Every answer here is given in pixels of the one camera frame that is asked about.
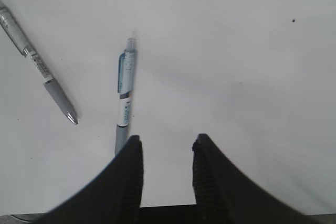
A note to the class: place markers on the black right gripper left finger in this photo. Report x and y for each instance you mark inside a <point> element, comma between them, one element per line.
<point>114,196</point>

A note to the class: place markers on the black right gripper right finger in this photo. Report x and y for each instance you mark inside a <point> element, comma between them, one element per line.
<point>226,195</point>

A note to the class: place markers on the blue white retractable pen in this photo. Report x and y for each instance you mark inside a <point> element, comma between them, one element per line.
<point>126,77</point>

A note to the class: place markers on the grey white retractable pen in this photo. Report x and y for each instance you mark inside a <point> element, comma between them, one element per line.
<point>14,31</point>

